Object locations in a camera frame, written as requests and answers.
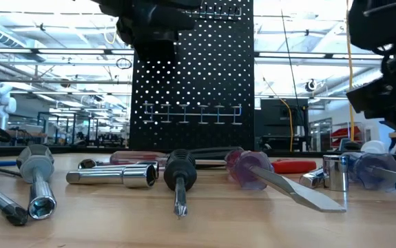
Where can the red stubby screwdriver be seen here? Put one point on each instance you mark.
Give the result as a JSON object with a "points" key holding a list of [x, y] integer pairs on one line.
{"points": [[294, 166]]}

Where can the black plastic pegboard bin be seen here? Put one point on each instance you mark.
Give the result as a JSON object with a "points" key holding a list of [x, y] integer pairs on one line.
{"points": [[154, 55]]}

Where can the dark-tipped nut driver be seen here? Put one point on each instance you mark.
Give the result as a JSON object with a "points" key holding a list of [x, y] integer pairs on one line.
{"points": [[11, 211]]}

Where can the short chrome hook rail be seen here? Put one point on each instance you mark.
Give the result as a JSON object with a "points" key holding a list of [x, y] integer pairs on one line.
{"points": [[175, 114]]}

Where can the white round object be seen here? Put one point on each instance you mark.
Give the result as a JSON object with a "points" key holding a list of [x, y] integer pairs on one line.
{"points": [[375, 147]]}

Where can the blue and black screwdriver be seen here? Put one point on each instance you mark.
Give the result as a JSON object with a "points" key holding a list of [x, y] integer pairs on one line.
{"points": [[36, 167]]}

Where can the long chrome socket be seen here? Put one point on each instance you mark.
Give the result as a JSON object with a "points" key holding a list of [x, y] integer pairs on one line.
{"points": [[139, 176], [115, 166]]}

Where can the black table frame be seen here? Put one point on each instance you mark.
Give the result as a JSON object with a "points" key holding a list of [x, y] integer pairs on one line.
{"points": [[63, 149]]}

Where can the black cabinet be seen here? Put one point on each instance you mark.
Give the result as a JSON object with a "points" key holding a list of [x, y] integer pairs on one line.
{"points": [[277, 124]]}

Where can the black metal pegboard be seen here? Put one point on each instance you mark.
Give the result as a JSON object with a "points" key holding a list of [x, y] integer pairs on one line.
{"points": [[201, 79]]}

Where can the small black ceiling reel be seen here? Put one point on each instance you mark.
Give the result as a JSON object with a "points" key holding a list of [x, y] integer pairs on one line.
{"points": [[310, 85]]}

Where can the red storage bins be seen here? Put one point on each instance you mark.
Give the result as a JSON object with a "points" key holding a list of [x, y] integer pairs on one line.
{"points": [[347, 132]]}

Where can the short chrome socket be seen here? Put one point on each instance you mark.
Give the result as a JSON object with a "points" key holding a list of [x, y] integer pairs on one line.
{"points": [[335, 172]]}

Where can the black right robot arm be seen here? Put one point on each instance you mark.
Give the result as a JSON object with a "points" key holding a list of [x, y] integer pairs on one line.
{"points": [[390, 27]]}

